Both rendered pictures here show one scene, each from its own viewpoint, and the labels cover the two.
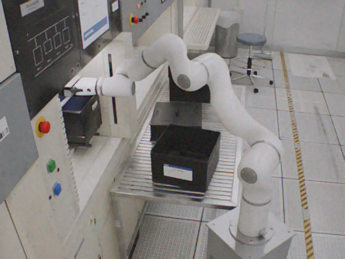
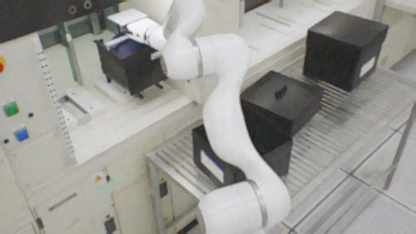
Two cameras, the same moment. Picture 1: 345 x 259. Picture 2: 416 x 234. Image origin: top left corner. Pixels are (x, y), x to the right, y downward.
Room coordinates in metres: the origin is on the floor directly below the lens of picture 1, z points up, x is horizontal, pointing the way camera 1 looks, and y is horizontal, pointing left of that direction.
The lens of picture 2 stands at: (0.54, -0.62, 1.93)
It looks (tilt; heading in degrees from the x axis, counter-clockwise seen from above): 38 degrees down; 38
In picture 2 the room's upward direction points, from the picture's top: 2 degrees counter-clockwise
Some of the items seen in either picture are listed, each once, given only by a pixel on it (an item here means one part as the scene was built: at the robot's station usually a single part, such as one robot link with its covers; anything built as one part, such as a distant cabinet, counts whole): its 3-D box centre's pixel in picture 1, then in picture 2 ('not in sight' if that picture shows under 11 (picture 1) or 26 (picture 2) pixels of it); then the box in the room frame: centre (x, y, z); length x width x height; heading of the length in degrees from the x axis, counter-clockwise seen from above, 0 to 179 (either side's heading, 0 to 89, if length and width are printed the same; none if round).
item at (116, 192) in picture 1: (191, 177); (289, 174); (1.94, -0.07, 0.38); 1.30 x 0.60 x 0.76; 170
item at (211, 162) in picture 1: (186, 156); (240, 150); (1.52, -0.02, 0.85); 0.28 x 0.28 x 0.17; 72
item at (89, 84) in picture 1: (89, 86); (145, 31); (1.52, 0.41, 1.23); 0.11 x 0.10 x 0.07; 80
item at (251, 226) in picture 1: (254, 213); not in sight; (1.11, -0.30, 0.85); 0.19 x 0.19 x 0.18
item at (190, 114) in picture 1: (177, 118); (279, 98); (1.93, 0.03, 0.83); 0.29 x 0.29 x 0.13; 87
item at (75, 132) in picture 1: (72, 111); (134, 52); (1.54, 0.52, 1.09); 0.24 x 0.20 x 0.32; 170
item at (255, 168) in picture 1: (257, 176); (233, 225); (1.08, -0.28, 1.07); 0.19 x 0.12 x 0.24; 146
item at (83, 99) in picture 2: not in sight; (71, 108); (1.29, 0.68, 0.89); 0.22 x 0.21 x 0.04; 80
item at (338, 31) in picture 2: (191, 76); (343, 50); (2.40, -0.07, 0.89); 0.29 x 0.29 x 0.25; 84
